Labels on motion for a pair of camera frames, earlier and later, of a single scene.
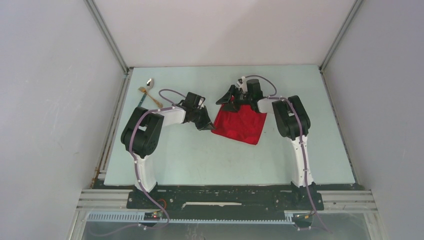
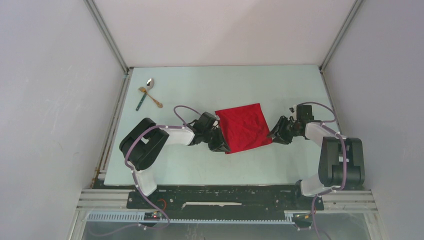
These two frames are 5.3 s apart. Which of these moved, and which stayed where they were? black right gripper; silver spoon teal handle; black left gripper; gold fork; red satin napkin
Moved: red satin napkin; black left gripper; black right gripper
Stayed: silver spoon teal handle; gold fork
